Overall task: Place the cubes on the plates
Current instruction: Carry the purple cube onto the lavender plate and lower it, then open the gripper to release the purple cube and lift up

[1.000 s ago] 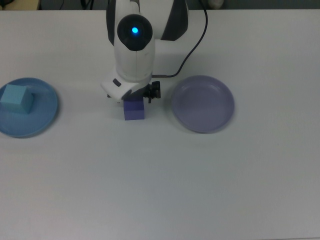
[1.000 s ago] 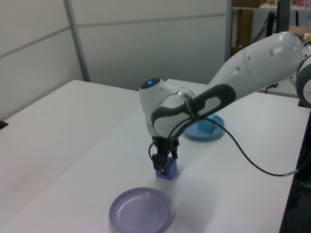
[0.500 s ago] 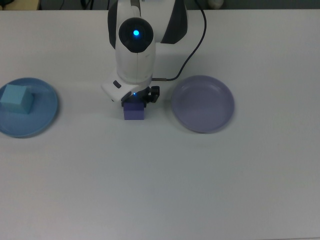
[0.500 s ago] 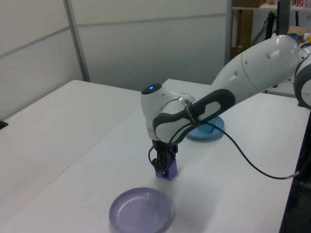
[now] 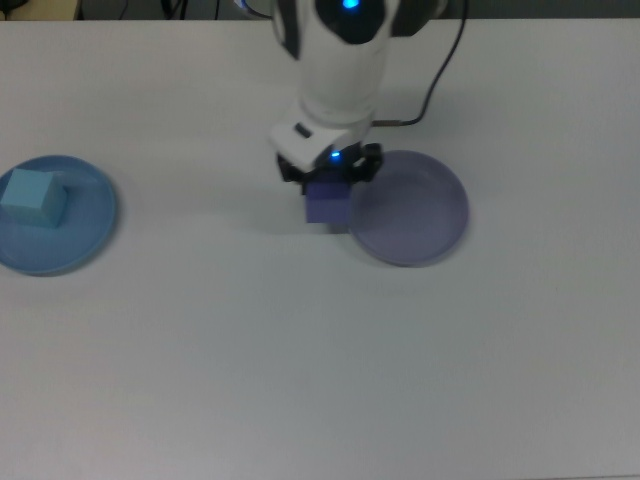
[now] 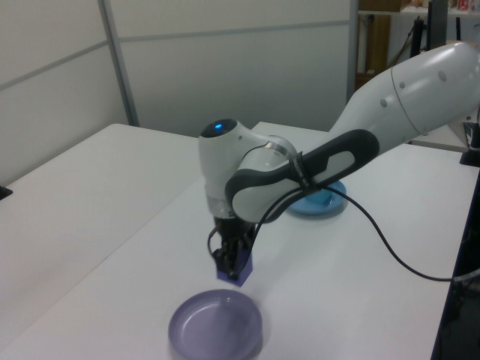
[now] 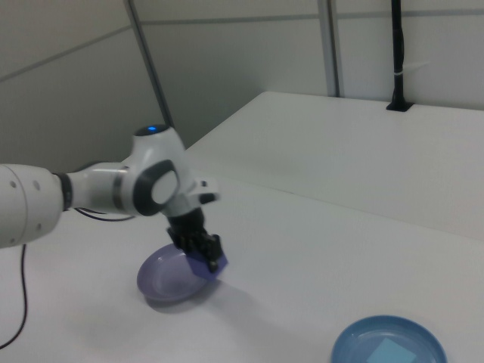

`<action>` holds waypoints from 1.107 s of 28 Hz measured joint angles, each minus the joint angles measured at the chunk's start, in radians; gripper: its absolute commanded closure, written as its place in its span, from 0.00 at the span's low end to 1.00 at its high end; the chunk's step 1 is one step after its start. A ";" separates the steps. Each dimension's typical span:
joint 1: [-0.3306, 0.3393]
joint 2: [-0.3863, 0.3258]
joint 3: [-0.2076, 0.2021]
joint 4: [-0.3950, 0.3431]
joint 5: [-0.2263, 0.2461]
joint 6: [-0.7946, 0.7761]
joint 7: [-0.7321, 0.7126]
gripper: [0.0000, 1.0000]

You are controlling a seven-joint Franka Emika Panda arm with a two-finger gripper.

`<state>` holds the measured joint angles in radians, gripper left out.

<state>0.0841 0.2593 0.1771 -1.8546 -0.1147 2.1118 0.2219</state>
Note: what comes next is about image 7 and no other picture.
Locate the grey partition post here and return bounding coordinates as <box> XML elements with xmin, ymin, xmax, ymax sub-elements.
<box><xmin>126</xmin><ymin>0</ymin><xmax>179</xmax><ymax>130</ymax></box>
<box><xmin>324</xmin><ymin>0</ymin><xmax>347</xmax><ymax>98</ymax></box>

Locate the black clamped pole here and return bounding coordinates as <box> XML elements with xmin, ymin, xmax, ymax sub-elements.
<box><xmin>385</xmin><ymin>0</ymin><xmax>413</xmax><ymax>113</ymax></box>

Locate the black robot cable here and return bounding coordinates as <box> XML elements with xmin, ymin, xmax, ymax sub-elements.
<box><xmin>0</xmin><ymin>206</ymin><xmax>138</xmax><ymax>349</ymax></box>

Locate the blue plate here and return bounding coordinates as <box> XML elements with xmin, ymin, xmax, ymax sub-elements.
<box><xmin>330</xmin><ymin>314</ymin><xmax>448</xmax><ymax>363</ymax></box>

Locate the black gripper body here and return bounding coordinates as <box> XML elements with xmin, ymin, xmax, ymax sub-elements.
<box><xmin>166</xmin><ymin>206</ymin><xmax>208</xmax><ymax>247</ymax></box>

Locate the purple plate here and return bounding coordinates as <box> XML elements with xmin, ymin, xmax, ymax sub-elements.
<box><xmin>136</xmin><ymin>242</ymin><xmax>221</xmax><ymax>303</ymax></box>

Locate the purple cube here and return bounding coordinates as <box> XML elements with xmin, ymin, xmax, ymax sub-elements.
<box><xmin>186</xmin><ymin>250</ymin><xmax>230</xmax><ymax>282</ymax></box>

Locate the light blue cube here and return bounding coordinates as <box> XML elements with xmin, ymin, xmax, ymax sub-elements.
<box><xmin>365</xmin><ymin>337</ymin><xmax>417</xmax><ymax>363</ymax></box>

